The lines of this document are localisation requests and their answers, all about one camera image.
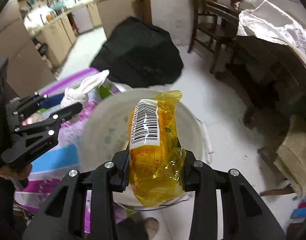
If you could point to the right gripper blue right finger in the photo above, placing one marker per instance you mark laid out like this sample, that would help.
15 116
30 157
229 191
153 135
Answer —
184 165

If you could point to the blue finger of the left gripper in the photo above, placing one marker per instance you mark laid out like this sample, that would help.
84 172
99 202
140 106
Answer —
51 101

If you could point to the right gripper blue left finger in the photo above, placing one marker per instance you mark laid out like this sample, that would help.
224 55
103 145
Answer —
125 172

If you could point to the white knotted cloth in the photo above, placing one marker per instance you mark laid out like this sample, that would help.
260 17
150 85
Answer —
80 94

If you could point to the yellow plastic wrapper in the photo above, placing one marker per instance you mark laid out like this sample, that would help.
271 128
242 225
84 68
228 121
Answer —
155 159

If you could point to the kitchen base cabinets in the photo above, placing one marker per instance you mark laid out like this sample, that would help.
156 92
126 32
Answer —
61 32

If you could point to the operator hand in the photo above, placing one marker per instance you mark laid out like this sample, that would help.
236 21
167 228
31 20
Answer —
21 174

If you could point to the white plastic bucket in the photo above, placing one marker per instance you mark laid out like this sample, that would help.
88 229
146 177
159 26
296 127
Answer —
113 112

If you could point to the black cloth covered object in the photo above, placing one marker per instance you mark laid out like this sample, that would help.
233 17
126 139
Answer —
139 55

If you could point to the beige towel on stool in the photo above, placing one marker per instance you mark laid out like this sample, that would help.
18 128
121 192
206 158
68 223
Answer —
291 155

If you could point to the dark wooden table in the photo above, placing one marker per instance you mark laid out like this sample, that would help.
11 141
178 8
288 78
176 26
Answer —
271 74

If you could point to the dark wooden chair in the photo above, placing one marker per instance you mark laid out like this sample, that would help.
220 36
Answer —
214 25

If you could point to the white plastic sheet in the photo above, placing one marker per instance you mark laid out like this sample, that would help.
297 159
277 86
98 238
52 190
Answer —
264 20

